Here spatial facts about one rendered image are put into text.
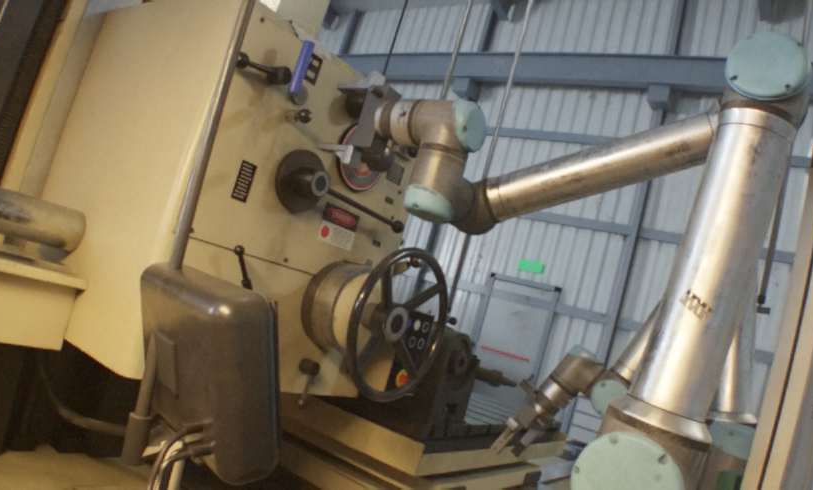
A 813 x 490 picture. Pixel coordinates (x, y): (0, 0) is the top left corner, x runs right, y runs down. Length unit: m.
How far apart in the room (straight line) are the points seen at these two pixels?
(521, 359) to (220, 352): 8.60
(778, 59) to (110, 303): 1.27
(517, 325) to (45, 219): 8.32
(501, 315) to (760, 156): 8.68
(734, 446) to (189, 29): 1.50
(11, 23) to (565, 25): 9.79
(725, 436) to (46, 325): 1.51
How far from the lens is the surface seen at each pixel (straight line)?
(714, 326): 0.87
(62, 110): 1.86
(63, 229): 1.54
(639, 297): 8.93
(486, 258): 9.87
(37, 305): 1.49
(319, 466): 2.37
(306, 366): 1.57
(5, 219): 1.49
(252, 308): 0.72
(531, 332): 9.26
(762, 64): 0.96
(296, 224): 1.48
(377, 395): 1.46
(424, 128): 1.12
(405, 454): 1.93
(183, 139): 1.32
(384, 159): 1.54
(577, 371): 1.66
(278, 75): 1.35
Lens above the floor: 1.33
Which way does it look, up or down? 5 degrees up
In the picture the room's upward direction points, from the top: 16 degrees clockwise
